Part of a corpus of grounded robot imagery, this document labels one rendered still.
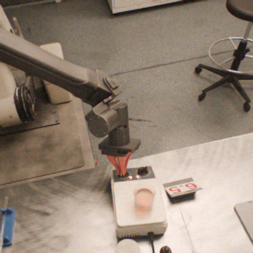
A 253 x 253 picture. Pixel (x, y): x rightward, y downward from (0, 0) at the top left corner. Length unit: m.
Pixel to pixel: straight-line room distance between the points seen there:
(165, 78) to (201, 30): 0.75
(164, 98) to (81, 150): 0.96
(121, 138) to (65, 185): 0.25
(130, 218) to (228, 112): 1.55
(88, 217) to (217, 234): 0.34
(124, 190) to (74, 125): 0.84
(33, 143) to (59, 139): 0.14
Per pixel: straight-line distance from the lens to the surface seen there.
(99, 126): 0.64
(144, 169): 0.80
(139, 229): 0.72
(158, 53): 2.57
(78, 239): 0.79
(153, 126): 1.96
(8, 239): 0.82
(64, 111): 1.60
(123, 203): 0.72
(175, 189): 0.82
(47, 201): 0.86
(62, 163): 1.38
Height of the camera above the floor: 1.49
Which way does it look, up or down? 52 degrees down
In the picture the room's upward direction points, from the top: 6 degrees counter-clockwise
